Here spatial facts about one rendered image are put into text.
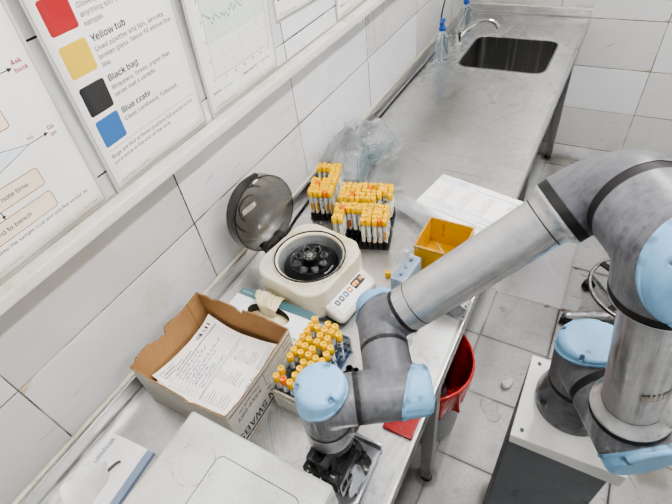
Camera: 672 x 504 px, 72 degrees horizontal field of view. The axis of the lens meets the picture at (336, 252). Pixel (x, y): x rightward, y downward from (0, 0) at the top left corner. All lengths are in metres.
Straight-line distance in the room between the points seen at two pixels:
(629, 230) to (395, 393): 0.34
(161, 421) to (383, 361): 0.69
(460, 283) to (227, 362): 0.68
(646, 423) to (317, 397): 0.48
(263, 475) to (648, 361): 0.55
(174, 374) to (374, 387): 0.66
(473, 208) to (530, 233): 0.91
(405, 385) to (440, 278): 0.16
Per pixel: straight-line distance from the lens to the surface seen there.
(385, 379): 0.67
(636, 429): 0.86
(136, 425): 1.26
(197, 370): 1.20
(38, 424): 1.18
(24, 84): 0.93
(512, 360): 2.28
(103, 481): 1.16
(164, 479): 0.82
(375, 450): 1.04
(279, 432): 1.13
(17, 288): 0.97
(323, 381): 0.65
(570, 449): 1.10
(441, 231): 1.41
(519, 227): 0.66
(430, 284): 0.70
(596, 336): 0.97
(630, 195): 0.60
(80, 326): 1.13
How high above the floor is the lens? 1.88
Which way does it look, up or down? 44 degrees down
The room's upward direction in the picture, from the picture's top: 9 degrees counter-clockwise
